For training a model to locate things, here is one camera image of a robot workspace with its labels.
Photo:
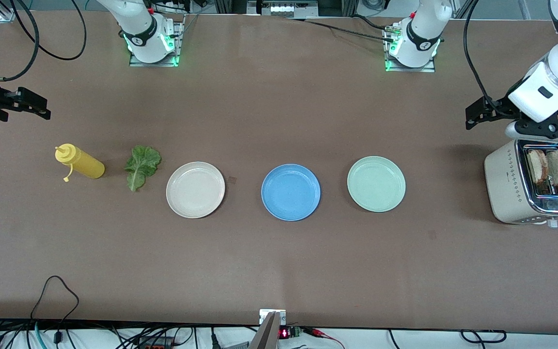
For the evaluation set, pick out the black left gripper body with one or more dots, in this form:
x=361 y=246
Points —
x=499 y=106

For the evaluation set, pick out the yellow squeeze mustard bottle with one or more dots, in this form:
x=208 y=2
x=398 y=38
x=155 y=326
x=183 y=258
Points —
x=87 y=167

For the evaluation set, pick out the green lettuce leaf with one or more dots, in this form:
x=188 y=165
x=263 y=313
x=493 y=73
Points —
x=143 y=162

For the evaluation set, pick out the pale green round plate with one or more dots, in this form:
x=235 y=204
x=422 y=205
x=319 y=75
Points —
x=376 y=184

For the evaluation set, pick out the beige round plate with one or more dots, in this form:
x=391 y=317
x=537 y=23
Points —
x=195 y=190

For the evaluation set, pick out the blue round plate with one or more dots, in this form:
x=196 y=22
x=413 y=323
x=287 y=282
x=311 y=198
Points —
x=290 y=193

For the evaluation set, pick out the cream and chrome toaster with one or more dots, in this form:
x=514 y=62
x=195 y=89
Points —
x=506 y=189

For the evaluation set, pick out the power strip with plugs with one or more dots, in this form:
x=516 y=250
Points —
x=172 y=6

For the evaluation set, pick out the lit control device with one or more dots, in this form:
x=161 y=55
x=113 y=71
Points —
x=281 y=8

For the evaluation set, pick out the orange connector box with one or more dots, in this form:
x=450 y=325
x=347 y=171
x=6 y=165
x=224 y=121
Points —
x=155 y=345

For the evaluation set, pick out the red clip lead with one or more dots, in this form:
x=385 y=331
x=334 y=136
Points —
x=317 y=332

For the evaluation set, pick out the red LED circuit board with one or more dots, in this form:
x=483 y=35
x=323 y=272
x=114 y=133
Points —
x=288 y=333

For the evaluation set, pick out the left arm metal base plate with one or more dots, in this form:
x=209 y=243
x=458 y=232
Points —
x=412 y=70

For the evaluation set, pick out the metal table corner bracket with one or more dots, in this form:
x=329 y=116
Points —
x=4 y=16

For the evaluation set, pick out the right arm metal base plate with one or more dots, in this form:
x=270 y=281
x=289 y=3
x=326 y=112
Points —
x=178 y=39

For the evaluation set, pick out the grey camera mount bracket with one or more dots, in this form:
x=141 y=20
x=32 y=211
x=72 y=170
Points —
x=269 y=334

